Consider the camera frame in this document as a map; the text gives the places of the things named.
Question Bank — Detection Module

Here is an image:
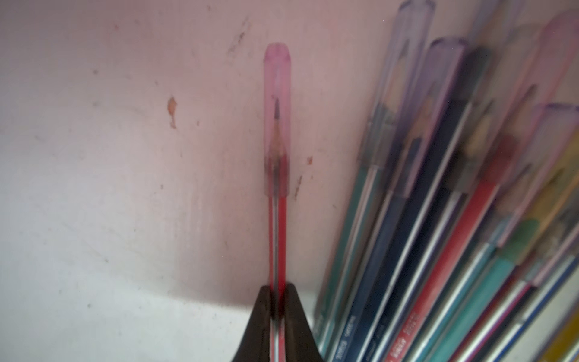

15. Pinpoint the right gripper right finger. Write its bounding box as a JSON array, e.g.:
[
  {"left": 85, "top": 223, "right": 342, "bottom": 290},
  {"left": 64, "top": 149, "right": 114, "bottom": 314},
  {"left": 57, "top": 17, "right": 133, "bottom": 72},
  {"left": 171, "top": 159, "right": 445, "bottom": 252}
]
[{"left": 283, "top": 283, "right": 324, "bottom": 362}]

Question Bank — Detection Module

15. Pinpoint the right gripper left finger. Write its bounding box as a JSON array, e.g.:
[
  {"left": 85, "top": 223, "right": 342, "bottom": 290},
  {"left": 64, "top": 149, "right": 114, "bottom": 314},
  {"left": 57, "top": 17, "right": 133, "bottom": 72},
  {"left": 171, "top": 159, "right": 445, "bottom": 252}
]
[{"left": 232, "top": 286, "right": 271, "bottom": 362}]

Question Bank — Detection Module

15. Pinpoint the red pencil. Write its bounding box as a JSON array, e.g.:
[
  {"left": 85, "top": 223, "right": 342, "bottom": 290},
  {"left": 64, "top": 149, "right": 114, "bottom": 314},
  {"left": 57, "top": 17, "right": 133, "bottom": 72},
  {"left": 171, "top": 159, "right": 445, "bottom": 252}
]
[{"left": 264, "top": 97, "right": 290, "bottom": 362}]

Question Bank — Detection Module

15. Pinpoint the pink transparent pencil cap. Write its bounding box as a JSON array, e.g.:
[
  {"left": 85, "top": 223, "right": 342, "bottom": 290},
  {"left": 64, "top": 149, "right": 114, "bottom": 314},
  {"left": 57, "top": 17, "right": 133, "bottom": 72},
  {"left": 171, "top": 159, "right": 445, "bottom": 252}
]
[{"left": 263, "top": 42, "right": 291, "bottom": 198}]

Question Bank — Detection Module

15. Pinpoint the bundle of coloured pencils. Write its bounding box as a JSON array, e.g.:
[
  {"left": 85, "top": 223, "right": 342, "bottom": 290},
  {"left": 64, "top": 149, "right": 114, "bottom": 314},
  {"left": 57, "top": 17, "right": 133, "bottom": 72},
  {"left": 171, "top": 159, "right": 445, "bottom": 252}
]
[{"left": 316, "top": 1, "right": 578, "bottom": 361}]

